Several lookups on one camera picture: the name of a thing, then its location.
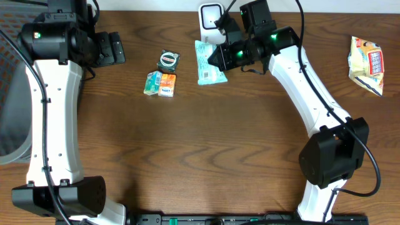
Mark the teal Kleenex tissue pack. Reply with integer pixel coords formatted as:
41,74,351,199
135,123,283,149
144,71,163,96

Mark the green wipes pack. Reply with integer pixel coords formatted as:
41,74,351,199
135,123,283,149
195,40,228,85

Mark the orange snack pack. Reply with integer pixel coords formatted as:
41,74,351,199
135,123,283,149
158,74,176,97

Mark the yellow wet wipes pack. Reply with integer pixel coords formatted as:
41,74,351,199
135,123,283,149
347,36,384,97

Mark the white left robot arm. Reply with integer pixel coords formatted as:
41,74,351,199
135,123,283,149
12,1,128,224

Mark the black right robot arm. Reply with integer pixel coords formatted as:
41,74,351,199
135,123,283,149
208,1,369,224

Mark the white barcode scanner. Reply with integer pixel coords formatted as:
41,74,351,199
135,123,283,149
198,2,226,44

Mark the grey plastic mesh basket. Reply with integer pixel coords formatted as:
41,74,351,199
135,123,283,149
1,1,36,165

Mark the black camera cable right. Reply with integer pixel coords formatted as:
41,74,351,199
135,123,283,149
214,0,382,219

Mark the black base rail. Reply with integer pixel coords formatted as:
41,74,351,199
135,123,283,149
124,213,369,225

